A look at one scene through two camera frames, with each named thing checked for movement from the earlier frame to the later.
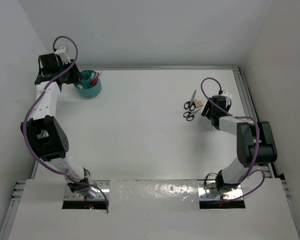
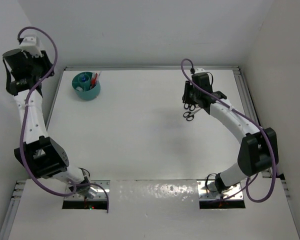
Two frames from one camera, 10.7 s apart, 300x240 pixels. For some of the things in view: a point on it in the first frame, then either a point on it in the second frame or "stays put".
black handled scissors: [190, 104] stays put
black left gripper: [76, 76] -> [44, 60]
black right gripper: [206, 112] -> [188, 85]
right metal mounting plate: [207, 191] stays put
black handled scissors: [190, 116] stays put
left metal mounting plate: [105, 184] stays put
